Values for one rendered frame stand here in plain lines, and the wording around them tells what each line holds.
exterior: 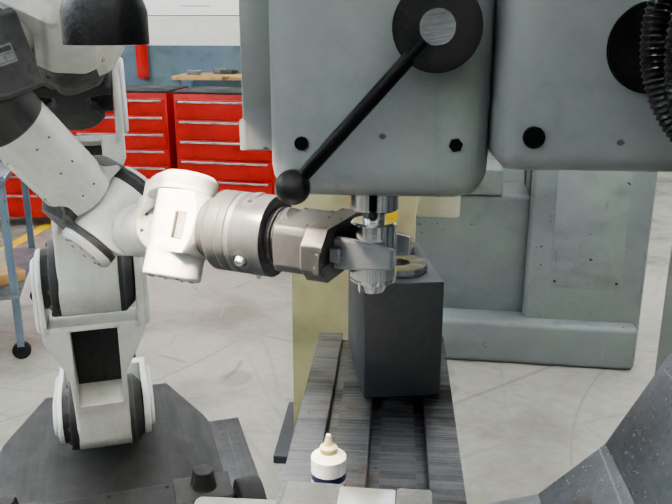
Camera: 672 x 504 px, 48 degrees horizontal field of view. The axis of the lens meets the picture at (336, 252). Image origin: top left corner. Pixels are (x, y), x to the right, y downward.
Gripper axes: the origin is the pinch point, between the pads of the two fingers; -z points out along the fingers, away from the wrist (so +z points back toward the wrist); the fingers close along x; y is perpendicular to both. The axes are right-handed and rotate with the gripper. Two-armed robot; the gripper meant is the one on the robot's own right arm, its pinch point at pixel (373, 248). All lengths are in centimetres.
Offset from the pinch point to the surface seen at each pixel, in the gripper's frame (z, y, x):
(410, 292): 5.8, 16.3, 32.5
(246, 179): 238, 85, 392
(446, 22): -9.3, -22.1, -10.9
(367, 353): 11.3, 26.0, 29.5
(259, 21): 9.8, -22.0, -5.3
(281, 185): 2.6, -9.2, -15.3
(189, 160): 279, 74, 384
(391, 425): 5.0, 33.5, 23.3
